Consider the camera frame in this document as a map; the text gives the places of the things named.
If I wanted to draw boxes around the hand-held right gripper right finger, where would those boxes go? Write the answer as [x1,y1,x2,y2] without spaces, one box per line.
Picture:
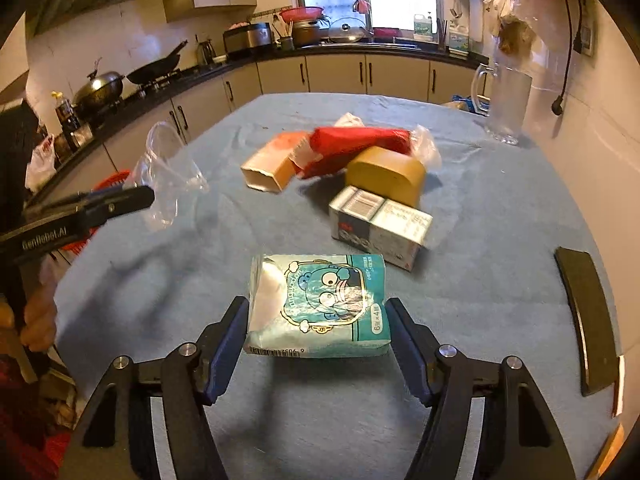
[386,297,578,480]

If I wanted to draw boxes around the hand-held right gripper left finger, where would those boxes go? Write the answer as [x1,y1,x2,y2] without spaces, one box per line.
[60,296,251,480]

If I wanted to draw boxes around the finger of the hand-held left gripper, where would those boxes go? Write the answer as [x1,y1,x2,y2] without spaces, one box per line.
[75,185,156,233]
[22,186,131,221]

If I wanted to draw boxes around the red plastic basket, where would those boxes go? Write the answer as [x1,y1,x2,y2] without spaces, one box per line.
[50,170,133,263]

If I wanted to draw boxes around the clear plastic bag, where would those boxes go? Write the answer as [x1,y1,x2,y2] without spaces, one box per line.
[410,125,443,170]
[131,121,210,231]

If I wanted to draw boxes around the teal cartoon tissue pack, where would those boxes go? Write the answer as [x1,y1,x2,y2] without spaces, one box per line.
[243,253,392,359]

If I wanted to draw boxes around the person's left hand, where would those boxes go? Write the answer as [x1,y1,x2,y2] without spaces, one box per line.
[20,280,59,353]

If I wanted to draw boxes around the white red print plastic bag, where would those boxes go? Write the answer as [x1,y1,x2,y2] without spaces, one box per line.
[25,134,58,192]

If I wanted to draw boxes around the small steel container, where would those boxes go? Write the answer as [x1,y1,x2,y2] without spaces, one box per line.
[70,122,95,148]

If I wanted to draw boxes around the yellow cap oil bottle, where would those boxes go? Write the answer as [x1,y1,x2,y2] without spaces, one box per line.
[51,91,81,133]

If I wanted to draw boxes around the steel pot with lid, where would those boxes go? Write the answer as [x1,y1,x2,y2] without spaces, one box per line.
[72,57,126,111]

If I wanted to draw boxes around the grey white carton box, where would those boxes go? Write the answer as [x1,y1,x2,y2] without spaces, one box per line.
[328,185,434,272]

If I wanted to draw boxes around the gas stove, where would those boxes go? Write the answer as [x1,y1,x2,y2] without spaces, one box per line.
[135,67,201,96]

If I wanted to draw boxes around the black wok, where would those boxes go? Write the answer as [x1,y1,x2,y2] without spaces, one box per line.
[126,40,190,86]

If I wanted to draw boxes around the beige pink carton box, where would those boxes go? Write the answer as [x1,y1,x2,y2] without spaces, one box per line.
[240,131,310,194]

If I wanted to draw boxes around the blue tablecloth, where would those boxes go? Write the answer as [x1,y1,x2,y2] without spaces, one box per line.
[52,92,623,480]

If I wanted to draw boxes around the brown rounded box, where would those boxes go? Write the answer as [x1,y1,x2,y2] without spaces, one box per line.
[346,146,427,208]

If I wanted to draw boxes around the black kitchen countertop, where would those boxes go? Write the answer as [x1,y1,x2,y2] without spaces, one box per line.
[22,40,491,206]

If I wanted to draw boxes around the black phone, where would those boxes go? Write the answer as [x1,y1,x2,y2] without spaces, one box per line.
[554,246,621,397]

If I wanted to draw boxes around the person's red clothing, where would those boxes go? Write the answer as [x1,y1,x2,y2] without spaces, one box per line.
[0,355,71,480]

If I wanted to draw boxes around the crumpled clear plastic bag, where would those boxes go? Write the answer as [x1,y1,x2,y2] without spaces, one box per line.
[410,125,443,170]

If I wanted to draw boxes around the silver black rice cooker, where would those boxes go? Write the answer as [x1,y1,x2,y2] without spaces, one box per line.
[222,22,275,59]

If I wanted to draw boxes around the red wrapped package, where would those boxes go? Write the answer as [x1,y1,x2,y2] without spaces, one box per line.
[292,126,413,179]

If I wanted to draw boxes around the chopstick holder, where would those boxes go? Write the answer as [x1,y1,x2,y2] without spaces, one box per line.
[272,15,296,52]

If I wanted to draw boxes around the dark brown pot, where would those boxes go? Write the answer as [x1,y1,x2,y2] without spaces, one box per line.
[290,19,321,47]

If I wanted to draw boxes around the cream lower kitchen cabinets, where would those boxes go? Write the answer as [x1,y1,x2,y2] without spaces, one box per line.
[30,52,493,201]

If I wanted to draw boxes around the blue yellow bag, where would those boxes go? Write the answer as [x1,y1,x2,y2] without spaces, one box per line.
[442,94,483,113]

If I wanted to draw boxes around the red plastic basin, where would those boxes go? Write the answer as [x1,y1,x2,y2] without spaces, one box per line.
[279,6,325,23]

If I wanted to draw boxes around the clear glass pitcher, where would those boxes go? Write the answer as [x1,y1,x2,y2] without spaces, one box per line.
[472,62,533,146]

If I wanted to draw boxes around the glass pot lid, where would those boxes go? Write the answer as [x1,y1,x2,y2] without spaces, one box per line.
[327,16,368,43]

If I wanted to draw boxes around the green label detergent bottle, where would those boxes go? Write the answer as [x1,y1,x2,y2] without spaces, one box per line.
[412,14,436,42]

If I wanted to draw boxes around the hanging plastic bags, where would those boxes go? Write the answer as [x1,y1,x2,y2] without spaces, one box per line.
[487,0,541,56]

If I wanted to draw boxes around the black power cable with plug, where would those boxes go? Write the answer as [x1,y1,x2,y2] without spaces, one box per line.
[551,0,573,116]

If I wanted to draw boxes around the wall socket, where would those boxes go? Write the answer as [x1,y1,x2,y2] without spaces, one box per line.
[572,0,598,56]

